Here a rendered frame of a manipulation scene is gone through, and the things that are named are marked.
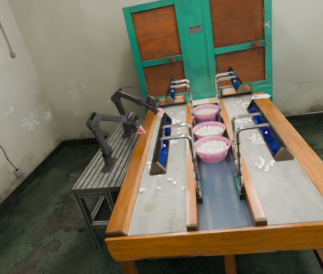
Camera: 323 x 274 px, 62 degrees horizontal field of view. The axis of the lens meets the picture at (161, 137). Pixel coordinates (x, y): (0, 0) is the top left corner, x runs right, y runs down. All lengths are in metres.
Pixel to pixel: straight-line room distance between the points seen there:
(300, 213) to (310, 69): 2.66
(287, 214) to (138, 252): 0.76
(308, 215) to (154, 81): 2.01
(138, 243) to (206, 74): 1.94
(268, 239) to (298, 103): 2.78
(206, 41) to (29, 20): 2.46
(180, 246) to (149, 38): 2.03
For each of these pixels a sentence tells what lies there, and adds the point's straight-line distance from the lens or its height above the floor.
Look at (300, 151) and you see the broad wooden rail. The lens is 1.90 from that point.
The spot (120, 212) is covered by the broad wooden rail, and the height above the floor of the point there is 0.76.
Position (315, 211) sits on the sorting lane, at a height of 0.74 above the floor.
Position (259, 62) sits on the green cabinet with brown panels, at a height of 1.06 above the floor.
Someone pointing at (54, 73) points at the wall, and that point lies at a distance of 4.23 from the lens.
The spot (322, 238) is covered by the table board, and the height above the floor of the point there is 0.65.
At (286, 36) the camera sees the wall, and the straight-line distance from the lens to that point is 3.73.
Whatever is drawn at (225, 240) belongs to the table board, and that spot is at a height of 0.68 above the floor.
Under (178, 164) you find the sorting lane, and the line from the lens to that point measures 1.88.
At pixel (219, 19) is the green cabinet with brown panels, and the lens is 2.82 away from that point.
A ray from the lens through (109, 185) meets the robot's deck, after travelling 2.01.
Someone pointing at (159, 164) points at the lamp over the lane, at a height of 1.09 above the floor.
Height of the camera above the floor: 1.73
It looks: 25 degrees down
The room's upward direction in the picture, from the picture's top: 12 degrees counter-clockwise
